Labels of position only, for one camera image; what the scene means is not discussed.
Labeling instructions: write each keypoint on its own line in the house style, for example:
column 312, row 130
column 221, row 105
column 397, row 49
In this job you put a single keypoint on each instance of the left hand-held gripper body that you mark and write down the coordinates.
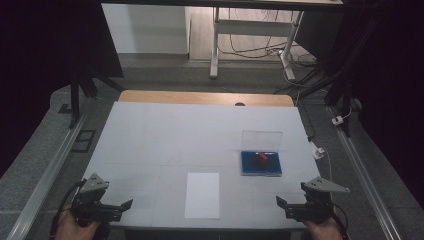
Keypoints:
column 88, row 205

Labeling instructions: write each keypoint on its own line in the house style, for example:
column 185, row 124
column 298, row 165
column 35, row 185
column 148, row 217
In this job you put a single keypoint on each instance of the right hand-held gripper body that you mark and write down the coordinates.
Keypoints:
column 318, row 208

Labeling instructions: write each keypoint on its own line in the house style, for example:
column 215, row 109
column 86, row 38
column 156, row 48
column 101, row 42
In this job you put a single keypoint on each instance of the blue ink pad box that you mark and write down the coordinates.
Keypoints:
column 261, row 168

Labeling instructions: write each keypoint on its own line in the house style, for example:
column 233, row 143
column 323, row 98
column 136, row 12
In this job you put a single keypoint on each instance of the red stamp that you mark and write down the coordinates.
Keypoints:
column 262, row 158

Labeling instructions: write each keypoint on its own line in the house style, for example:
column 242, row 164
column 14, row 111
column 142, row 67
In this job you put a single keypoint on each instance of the person's right hand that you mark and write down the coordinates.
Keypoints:
column 325, row 230

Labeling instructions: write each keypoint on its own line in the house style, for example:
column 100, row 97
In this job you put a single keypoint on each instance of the person's left hand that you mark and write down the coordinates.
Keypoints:
column 71, row 230

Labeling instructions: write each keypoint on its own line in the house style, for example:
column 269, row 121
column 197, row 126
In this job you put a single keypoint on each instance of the white paper sheet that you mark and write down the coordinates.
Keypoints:
column 202, row 196

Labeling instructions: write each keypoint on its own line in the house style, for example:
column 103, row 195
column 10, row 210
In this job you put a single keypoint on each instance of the white power adapter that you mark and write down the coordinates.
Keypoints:
column 338, row 120

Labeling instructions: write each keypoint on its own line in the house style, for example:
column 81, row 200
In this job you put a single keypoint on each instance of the black metal stand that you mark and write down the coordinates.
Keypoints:
column 76, row 90
column 343, row 93

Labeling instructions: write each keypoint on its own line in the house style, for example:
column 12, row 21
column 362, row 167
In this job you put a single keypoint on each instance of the aluminium rail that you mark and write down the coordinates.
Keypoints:
column 365, row 180
column 46, row 173

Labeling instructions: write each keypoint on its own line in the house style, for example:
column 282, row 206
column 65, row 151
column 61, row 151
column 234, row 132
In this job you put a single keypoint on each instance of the white desk frame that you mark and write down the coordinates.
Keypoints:
column 253, row 27

